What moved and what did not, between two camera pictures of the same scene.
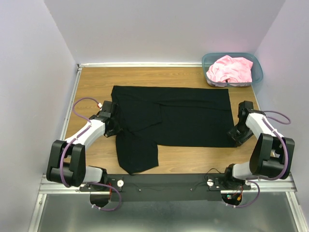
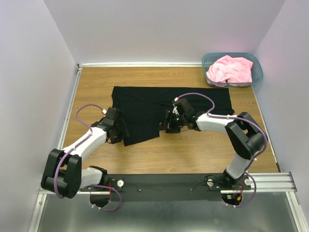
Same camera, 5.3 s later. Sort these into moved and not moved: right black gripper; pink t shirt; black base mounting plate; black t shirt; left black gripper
Moved: left black gripper; right black gripper; black t shirt
Not moved: pink t shirt; black base mounting plate
